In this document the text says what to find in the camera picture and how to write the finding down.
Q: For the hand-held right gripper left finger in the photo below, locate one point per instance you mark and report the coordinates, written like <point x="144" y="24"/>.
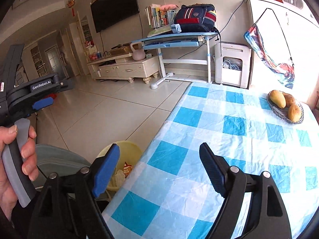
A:
<point x="106" y="171"/>

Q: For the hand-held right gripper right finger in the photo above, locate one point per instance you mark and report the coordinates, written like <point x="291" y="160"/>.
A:
<point x="213" y="171"/>

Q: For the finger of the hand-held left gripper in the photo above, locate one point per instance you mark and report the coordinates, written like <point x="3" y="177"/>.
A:
<point x="66" y="84"/>
<point x="42" y="103"/>

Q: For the yellow plastic basin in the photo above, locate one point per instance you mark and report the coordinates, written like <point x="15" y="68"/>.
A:
<point x="129" y="151"/>

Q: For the person's left hand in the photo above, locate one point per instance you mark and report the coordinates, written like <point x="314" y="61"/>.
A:
<point x="6" y="179"/>

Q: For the red plastic stool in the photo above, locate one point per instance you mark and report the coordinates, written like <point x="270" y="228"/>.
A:
<point x="51" y="95"/>

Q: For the white display cabinet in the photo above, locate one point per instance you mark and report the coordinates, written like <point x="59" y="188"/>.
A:
<point x="38" y="59"/>

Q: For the grey glass door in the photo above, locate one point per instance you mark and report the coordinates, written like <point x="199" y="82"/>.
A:
<point x="53" y="59"/>

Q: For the blue cup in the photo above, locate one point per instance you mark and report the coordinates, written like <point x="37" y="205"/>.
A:
<point x="98" y="55"/>

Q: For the grey cushioned seat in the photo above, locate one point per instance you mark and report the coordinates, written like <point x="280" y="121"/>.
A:
<point x="62" y="159"/>

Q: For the blue checked tablecloth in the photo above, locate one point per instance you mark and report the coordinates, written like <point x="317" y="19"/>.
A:
<point x="199" y="119"/>

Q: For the cream television cabinet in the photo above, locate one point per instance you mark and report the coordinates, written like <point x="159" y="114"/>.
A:
<point x="124" y="69"/>

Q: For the brown cardboard box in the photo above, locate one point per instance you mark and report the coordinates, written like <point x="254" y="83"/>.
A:
<point x="121" y="51"/>

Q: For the pink kettlebell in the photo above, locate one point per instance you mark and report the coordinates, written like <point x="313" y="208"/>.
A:
<point x="138" y="54"/>

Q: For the red gold hanging ornament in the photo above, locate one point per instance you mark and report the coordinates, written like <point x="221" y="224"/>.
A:
<point x="71" y="3"/>

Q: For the dark fruit bowl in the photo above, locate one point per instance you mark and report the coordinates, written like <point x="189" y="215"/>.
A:
<point x="279" y="113"/>

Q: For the yellow mango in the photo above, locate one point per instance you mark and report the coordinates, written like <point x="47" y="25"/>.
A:
<point x="277" y="99"/>

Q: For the orange brown mango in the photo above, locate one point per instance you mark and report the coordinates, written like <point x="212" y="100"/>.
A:
<point x="289" y="99"/>

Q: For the row of books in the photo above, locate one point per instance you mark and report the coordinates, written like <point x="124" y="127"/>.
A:
<point x="155" y="16"/>

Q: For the light blue study desk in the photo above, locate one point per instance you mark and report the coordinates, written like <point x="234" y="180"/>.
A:
<point x="174" y="41"/>

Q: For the white air purifier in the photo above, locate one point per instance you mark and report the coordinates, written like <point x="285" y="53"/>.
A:
<point x="233" y="52"/>

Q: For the light blue plastic holder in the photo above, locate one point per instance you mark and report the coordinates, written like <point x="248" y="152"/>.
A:
<point x="175" y="28"/>

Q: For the pink plush toy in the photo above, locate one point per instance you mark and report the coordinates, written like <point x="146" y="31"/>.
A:
<point x="168" y="7"/>

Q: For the navy red backpack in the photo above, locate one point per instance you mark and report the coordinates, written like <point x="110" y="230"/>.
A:
<point x="194" y="17"/>

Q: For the white storage cabinet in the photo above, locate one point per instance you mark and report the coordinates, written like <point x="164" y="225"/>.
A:
<point x="274" y="22"/>

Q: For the black wall television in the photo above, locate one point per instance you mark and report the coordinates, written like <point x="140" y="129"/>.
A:
<point x="114" y="7"/>

